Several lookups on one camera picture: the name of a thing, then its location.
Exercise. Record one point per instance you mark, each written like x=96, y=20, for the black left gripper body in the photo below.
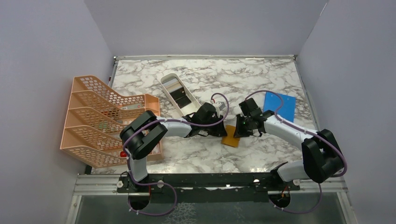
x=214, y=130

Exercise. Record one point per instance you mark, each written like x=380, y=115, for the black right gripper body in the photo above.
x=244, y=128

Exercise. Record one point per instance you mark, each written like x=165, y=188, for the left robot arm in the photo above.
x=144, y=133

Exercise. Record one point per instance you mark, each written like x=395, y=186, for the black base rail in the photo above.
x=204, y=188

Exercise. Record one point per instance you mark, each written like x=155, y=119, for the peach plastic file rack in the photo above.
x=95, y=117

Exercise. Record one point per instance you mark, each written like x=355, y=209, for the yellow leather card holder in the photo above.
x=230, y=140

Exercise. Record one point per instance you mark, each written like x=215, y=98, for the black VIP card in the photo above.
x=176, y=94

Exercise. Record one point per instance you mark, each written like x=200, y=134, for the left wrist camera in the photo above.
x=219, y=106

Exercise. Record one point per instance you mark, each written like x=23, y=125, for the white plastic card tray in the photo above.
x=192, y=107

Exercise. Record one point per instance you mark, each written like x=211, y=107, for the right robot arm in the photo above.
x=322, y=157

